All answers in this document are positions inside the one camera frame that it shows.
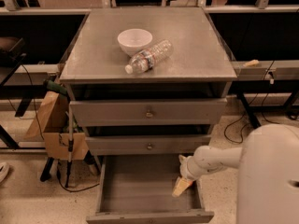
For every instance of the white shoe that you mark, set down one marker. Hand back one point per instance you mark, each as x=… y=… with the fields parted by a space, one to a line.
x=4 y=169

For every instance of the grey open bottom drawer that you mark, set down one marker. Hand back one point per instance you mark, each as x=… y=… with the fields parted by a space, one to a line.
x=137 y=189

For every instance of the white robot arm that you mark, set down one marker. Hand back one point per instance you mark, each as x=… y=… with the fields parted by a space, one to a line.
x=268 y=174

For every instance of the grey drawer cabinet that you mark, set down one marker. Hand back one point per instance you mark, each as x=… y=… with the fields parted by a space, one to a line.
x=199 y=67

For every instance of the grey top drawer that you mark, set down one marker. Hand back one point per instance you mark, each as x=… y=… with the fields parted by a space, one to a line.
x=148 y=112

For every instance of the grey middle drawer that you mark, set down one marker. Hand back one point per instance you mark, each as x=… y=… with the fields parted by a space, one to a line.
x=146 y=144

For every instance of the brown cardboard box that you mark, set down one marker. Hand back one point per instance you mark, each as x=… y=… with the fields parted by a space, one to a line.
x=50 y=125

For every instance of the white ceramic bowl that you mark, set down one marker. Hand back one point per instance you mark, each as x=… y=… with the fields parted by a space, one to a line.
x=132 y=41

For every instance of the green handled grabber stick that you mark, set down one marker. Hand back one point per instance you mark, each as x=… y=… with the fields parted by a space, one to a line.
x=52 y=86

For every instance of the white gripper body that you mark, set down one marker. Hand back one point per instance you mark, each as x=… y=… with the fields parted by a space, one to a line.
x=187 y=171

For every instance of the small yellow foam piece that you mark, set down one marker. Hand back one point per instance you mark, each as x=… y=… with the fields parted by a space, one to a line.
x=251 y=63

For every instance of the clear plastic water bottle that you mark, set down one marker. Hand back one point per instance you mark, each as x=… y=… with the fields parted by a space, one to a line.
x=146 y=59

